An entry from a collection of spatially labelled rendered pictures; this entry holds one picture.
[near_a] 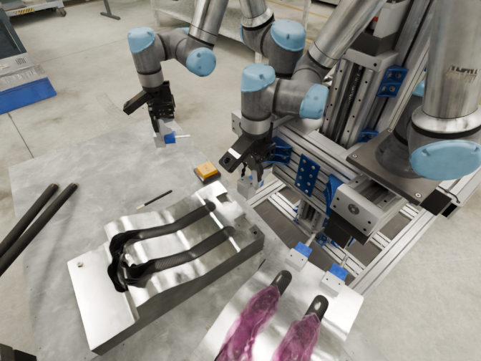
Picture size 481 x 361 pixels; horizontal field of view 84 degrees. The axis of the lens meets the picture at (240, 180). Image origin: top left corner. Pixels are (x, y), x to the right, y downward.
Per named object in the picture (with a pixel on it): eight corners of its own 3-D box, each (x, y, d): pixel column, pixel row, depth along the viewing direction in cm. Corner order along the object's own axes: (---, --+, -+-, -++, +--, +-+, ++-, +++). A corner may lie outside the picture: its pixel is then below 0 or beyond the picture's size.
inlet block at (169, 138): (190, 137, 106) (189, 126, 102) (190, 145, 103) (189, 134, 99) (157, 140, 105) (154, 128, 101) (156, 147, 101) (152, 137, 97)
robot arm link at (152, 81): (134, 76, 79) (138, 64, 85) (139, 90, 83) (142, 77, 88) (160, 74, 80) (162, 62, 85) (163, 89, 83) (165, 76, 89)
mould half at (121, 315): (219, 196, 99) (217, 171, 89) (263, 249, 84) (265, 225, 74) (76, 271, 80) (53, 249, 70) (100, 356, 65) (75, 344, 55)
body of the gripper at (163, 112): (175, 120, 92) (167, 87, 83) (149, 122, 91) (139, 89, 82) (175, 108, 97) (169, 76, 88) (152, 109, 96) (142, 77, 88)
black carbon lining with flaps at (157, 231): (212, 203, 88) (210, 184, 81) (240, 238, 79) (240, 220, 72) (104, 259, 75) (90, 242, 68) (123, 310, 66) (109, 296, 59)
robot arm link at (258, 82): (274, 80, 55) (235, 74, 56) (270, 124, 63) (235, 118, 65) (283, 64, 60) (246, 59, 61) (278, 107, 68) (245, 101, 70)
